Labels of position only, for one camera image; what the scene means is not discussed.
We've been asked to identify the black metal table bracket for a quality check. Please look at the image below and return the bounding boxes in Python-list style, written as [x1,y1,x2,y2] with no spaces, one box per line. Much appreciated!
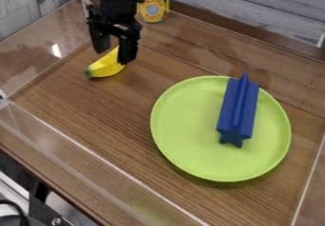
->
[28,180,74,226]

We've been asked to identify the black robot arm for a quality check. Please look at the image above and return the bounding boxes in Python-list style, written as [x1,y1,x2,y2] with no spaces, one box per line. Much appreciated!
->
[87,0,142,65]

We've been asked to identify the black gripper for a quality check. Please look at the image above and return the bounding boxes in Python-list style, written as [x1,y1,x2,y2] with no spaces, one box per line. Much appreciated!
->
[87,0,142,65]

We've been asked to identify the black cable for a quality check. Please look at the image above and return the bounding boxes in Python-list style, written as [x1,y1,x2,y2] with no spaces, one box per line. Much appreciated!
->
[0,198,31,226]

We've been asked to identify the green round plate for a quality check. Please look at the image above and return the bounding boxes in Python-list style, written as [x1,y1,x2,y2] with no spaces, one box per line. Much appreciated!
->
[150,76,292,182]

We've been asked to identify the yellow toy banana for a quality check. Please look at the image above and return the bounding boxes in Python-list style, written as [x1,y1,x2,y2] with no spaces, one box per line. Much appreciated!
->
[86,47,125,78]

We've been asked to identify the clear acrylic tray wall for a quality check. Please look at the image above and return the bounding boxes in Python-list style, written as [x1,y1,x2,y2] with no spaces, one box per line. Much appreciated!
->
[0,1,325,226]

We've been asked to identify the yellow labelled tin can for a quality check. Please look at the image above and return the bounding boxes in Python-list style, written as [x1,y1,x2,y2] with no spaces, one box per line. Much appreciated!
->
[138,0,170,24]

